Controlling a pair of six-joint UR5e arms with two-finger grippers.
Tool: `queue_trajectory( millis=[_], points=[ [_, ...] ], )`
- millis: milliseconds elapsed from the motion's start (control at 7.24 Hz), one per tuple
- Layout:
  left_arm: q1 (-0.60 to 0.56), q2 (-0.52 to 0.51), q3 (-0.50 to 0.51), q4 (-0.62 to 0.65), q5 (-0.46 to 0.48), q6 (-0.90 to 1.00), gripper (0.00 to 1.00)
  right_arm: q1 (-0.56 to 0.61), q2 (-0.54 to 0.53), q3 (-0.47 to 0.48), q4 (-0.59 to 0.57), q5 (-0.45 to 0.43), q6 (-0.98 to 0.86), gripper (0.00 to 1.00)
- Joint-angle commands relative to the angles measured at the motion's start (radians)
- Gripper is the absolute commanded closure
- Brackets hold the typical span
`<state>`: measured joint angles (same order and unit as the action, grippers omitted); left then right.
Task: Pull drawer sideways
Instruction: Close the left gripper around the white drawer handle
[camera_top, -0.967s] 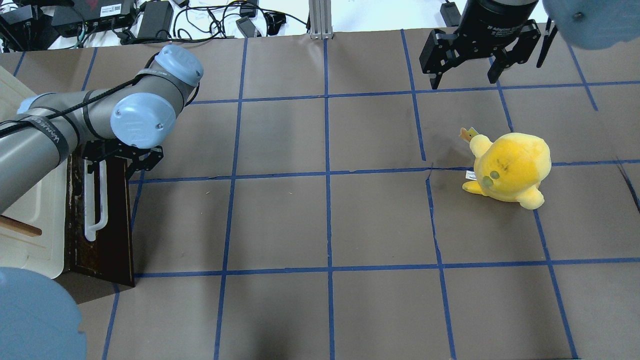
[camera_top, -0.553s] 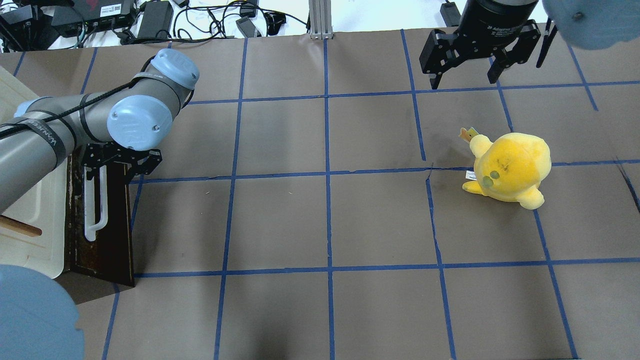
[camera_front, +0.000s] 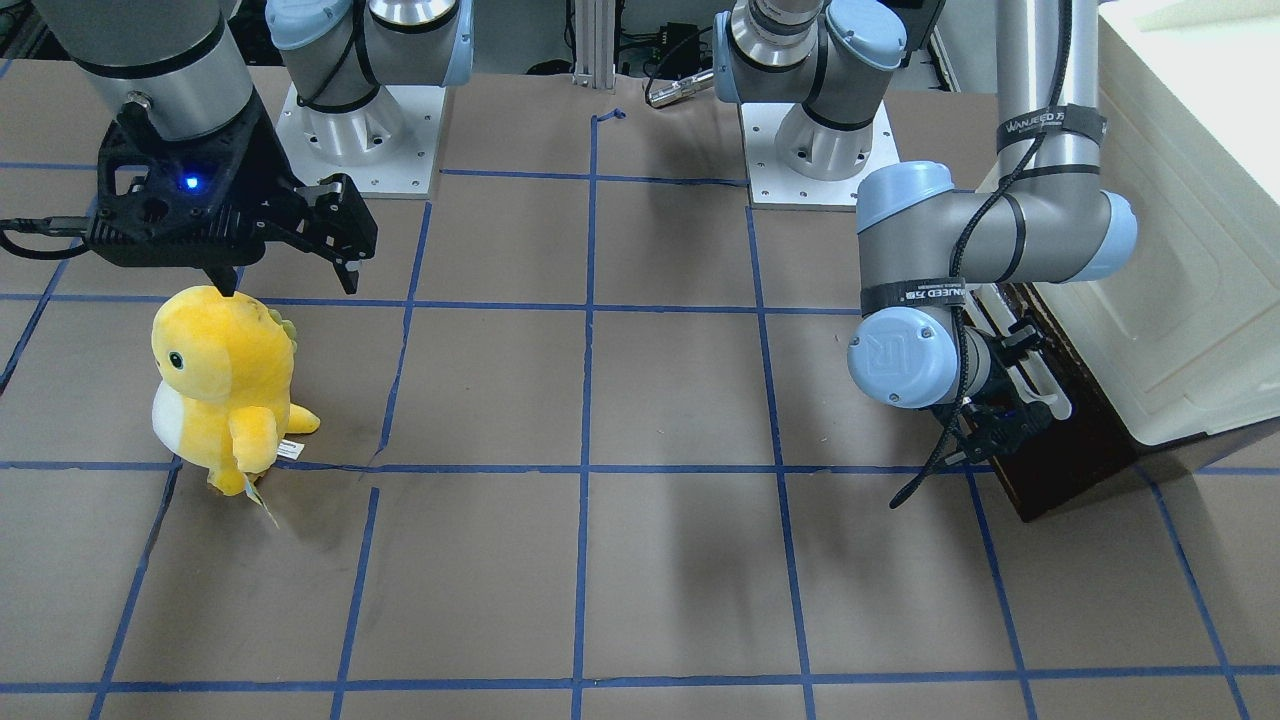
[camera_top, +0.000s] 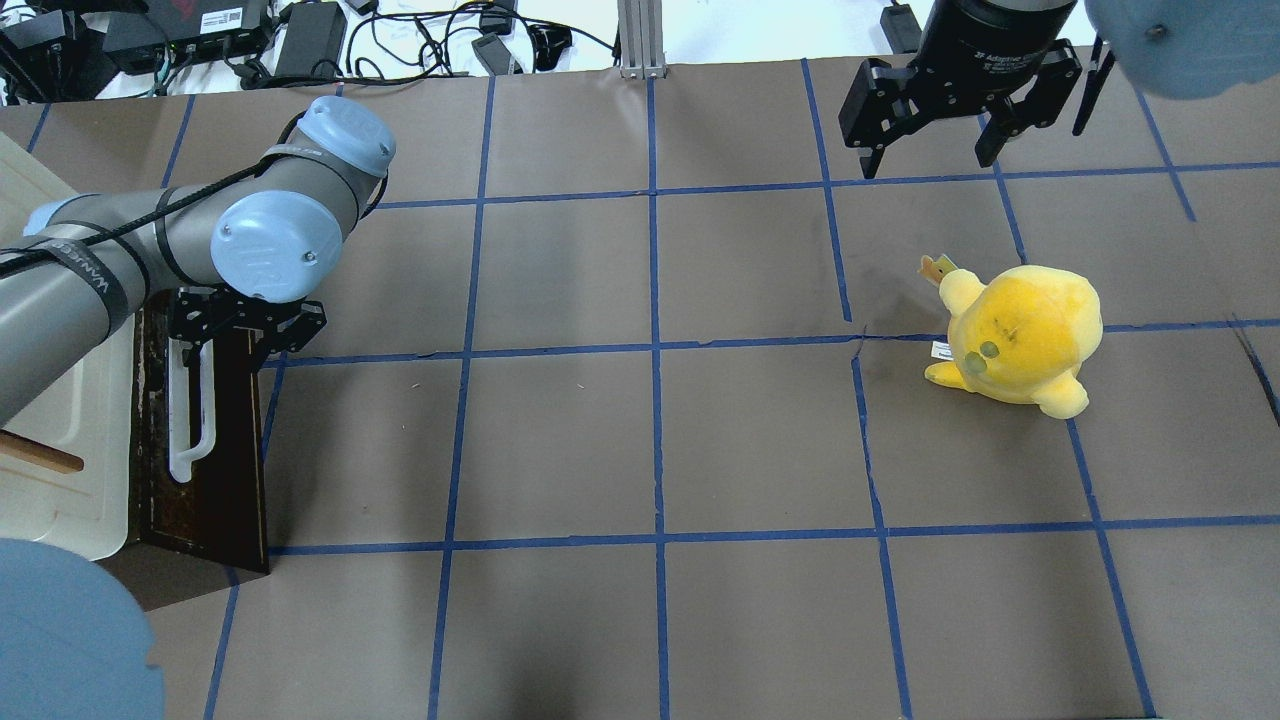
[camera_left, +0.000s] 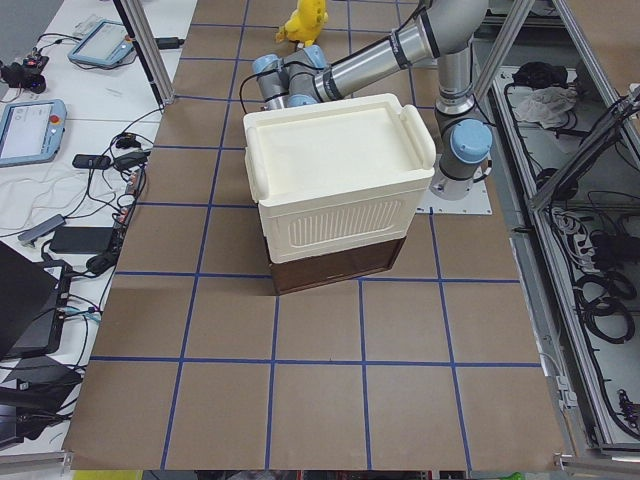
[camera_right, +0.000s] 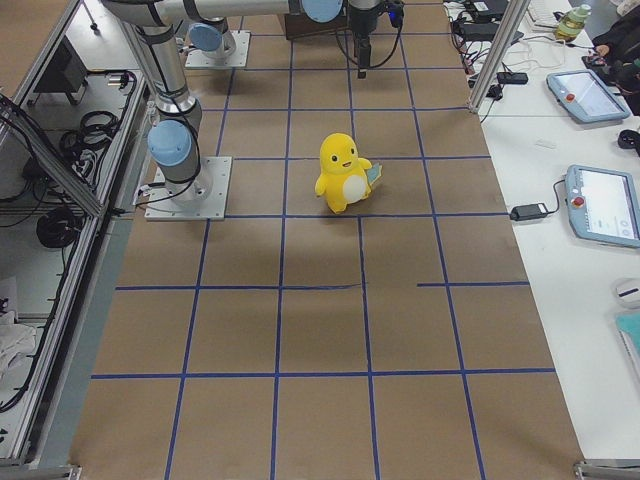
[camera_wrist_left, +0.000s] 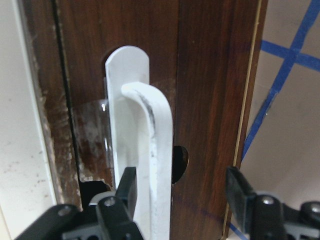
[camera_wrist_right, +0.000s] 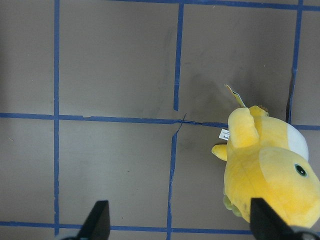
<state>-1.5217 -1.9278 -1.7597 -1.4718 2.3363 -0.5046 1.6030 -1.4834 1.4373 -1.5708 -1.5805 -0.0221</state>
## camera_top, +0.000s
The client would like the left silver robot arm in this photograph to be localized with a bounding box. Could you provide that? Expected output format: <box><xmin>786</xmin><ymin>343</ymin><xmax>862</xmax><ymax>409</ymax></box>
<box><xmin>1</xmin><ymin>96</ymin><xmax>397</xmax><ymax>421</ymax></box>

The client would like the aluminium profile post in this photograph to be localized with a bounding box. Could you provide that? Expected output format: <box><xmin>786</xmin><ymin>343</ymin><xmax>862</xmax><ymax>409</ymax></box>
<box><xmin>616</xmin><ymin>0</ymin><xmax>668</xmax><ymax>79</ymax></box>

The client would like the black power adapter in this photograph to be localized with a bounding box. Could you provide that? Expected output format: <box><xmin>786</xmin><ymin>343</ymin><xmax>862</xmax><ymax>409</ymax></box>
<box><xmin>273</xmin><ymin>1</ymin><xmax>347</xmax><ymax>82</ymax></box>

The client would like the yellow plush dinosaur toy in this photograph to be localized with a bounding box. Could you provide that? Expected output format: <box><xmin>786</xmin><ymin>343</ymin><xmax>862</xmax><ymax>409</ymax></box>
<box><xmin>919</xmin><ymin>255</ymin><xmax>1105</xmax><ymax>420</ymax></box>

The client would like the dark wooden drawer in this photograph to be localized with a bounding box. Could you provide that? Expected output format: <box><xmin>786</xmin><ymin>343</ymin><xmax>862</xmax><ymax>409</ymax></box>
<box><xmin>129</xmin><ymin>292</ymin><xmax>270</xmax><ymax>575</ymax></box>

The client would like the black braided cable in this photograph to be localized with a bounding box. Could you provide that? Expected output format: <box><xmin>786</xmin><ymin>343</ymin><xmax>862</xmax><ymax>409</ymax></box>
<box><xmin>0</xmin><ymin>110</ymin><xmax>390</xmax><ymax>279</ymax></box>

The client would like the dark wooden cabinet frame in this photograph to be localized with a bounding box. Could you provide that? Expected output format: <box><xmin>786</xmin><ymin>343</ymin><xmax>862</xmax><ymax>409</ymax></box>
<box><xmin>100</xmin><ymin>293</ymin><xmax>270</xmax><ymax>611</ymax></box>

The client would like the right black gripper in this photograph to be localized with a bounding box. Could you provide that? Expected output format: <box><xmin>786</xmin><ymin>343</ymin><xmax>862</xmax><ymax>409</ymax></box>
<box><xmin>838</xmin><ymin>1</ymin><xmax>1082</xmax><ymax>179</ymax></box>

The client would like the wooden stick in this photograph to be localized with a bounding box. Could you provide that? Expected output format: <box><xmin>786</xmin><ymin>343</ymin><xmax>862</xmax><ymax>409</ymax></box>
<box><xmin>1</xmin><ymin>430</ymin><xmax>84</xmax><ymax>474</ymax></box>

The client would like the white drawer handle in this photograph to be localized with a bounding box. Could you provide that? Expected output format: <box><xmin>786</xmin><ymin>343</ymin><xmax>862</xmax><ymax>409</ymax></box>
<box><xmin>166</xmin><ymin>340</ymin><xmax>218</xmax><ymax>484</ymax></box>

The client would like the black electronics box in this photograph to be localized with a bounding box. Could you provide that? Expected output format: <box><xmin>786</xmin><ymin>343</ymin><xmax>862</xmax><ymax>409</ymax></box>
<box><xmin>102</xmin><ymin>1</ymin><xmax>276</xmax><ymax>76</ymax></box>

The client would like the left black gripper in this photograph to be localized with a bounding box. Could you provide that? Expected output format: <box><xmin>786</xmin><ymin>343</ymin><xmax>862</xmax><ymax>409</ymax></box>
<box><xmin>168</xmin><ymin>287</ymin><xmax>326</xmax><ymax>375</ymax></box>

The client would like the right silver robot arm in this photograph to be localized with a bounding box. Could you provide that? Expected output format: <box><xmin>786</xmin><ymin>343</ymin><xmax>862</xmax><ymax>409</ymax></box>
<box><xmin>838</xmin><ymin>1</ymin><xmax>1277</xmax><ymax>179</ymax></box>

